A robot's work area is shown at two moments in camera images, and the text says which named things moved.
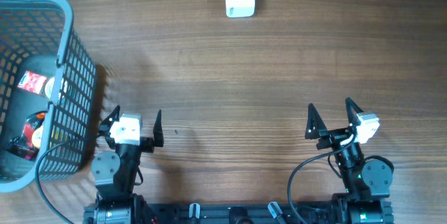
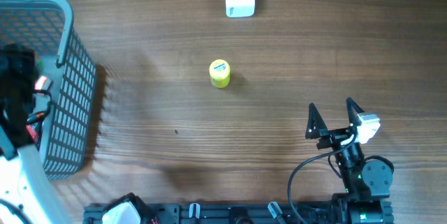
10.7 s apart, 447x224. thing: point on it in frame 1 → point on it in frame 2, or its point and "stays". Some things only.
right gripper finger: x=353 y=110 stays
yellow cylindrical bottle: x=37 y=136 → x=219 y=70
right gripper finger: x=315 y=125 stays
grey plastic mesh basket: x=46 y=66 stays
